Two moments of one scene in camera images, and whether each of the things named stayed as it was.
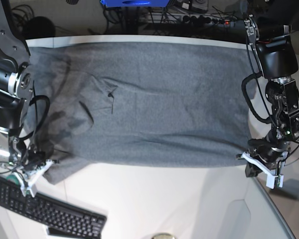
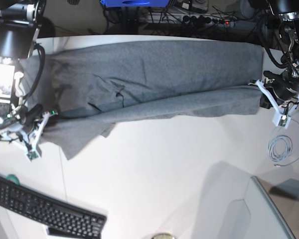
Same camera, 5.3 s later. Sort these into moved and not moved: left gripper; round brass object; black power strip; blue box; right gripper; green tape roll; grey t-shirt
Moved: left gripper; grey t-shirt; right gripper
Not moved: green tape roll; blue box; round brass object; black power strip
